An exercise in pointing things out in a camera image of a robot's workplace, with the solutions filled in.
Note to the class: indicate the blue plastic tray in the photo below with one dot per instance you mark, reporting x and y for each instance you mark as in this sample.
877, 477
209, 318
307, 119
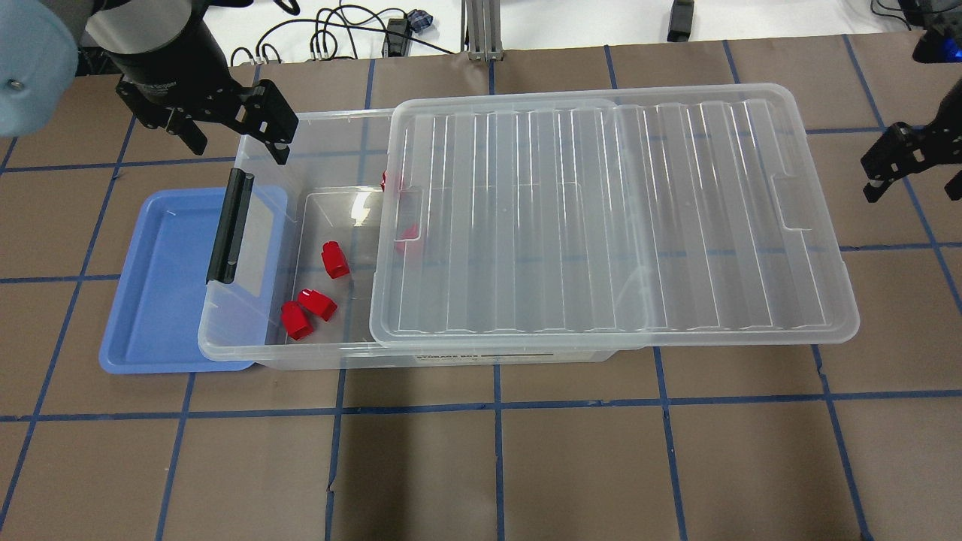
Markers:
156, 314

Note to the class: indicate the clear plastic box lid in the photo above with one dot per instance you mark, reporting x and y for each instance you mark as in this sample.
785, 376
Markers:
741, 247

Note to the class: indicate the black box latch handle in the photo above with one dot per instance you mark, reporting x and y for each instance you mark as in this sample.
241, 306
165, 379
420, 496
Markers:
230, 231

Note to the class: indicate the aluminium frame post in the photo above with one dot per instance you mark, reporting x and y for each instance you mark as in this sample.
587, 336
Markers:
481, 29

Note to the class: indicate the red block under lid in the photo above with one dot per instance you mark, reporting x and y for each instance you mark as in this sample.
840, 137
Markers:
410, 241

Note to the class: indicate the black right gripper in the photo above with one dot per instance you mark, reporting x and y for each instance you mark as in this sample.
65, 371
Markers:
948, 129

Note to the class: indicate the red block in box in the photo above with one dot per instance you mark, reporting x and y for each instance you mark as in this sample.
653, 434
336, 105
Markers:
318, 304
296, 322

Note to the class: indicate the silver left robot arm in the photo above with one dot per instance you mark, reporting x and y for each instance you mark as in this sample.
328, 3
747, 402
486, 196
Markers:
41, 43

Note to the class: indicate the clear plastic storage box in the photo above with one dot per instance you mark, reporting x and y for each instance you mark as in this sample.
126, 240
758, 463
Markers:
392, 240

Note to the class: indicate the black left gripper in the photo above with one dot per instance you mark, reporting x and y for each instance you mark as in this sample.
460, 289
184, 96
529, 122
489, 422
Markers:
171, 69

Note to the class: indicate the black power adapter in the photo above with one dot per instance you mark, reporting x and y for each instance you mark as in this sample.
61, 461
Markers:
681, 20

